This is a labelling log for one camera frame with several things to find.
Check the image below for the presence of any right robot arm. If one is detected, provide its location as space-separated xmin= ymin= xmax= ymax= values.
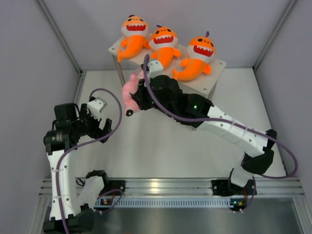
xmin=130 ymin=75 xmax=277 ymax=196

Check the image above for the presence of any pink frog plush front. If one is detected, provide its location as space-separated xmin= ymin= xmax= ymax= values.
xmin=121 ymin=68 xmax=144 ymax=117

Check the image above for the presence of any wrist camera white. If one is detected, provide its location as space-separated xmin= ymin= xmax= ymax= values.
xmin=147 ymin=60 xmax=164 ymax=78
xmin=87 ymin=97 xmax=107 ymax=121

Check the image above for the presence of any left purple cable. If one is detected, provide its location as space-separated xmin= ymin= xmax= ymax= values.
xmin=55 ymin=88 xmax=125 ymax=234

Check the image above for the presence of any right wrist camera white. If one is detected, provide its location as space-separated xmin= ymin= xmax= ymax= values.
xmin=147 ymin=60 xmax=164 ymax=78

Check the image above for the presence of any purple cable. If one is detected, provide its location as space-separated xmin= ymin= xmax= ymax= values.
xmin=143 ymin=54 xmax=298 ymax=214
xmin=55 ymin=88 xmax=125 ymax=234

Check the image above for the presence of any perforated cable duct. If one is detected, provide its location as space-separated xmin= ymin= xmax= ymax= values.
xmin=94 ymin=197 xmax=244 ymax=209

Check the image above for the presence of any white two-tier shelf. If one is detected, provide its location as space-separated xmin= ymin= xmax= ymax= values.
xmin=108 ymin=36 xmax=227 ymax=99

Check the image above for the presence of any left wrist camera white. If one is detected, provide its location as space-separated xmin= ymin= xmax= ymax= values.
xmin=87 ymin=97 xmax=107 ymax=121

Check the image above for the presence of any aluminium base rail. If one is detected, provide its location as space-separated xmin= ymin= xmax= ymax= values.
xmin=39 ymin=177 xmax=305 ymax=197

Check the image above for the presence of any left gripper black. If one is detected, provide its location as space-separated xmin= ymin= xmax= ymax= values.
xmin=72 ymin=104 xmax=113 ymax=143

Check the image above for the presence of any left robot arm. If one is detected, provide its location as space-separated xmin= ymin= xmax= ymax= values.
xmin=43 ymin=99 xmax=112 ymax=234

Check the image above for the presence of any large orange shark plush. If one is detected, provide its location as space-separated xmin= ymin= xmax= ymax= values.
xmin=172 ymin=31 xmax=216 ymax=82

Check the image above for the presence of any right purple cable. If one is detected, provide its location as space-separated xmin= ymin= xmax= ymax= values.
xmin=143 ymin=54 xmax=298 ymax=214

